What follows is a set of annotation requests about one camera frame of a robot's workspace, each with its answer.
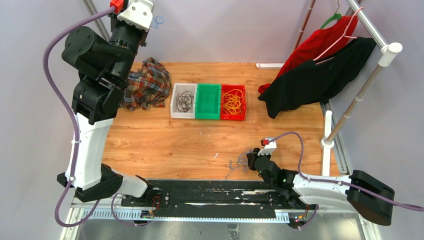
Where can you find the metal corner post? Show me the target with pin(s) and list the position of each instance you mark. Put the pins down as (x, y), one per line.
(92, 10)

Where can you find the plaid flannel shirt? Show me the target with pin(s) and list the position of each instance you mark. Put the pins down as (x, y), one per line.
(149, 86)

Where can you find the black shirt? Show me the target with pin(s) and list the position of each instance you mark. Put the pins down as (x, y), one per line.
(317, 81)

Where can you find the green plastic bin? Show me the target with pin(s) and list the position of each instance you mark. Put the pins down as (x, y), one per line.
(208, 101)

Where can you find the green hanger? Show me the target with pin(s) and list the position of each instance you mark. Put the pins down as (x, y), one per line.
(335, 17)

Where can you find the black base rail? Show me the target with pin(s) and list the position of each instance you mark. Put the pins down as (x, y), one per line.
(215, 199)

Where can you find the red plastic bin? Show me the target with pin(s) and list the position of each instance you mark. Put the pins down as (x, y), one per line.
(233, 102)

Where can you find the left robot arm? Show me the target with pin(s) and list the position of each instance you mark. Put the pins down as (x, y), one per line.
(103, 68)

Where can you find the red shirt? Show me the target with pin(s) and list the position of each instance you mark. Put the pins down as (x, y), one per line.
(314, 43)

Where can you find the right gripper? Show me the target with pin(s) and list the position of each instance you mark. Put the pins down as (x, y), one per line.
(253, 156)

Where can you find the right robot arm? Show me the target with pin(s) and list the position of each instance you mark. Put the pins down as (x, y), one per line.
(358, 192)

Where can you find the white plastic bin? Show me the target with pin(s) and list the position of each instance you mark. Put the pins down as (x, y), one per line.
(183, 101)

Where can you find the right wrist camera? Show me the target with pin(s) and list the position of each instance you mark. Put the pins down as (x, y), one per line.
(268, 146)

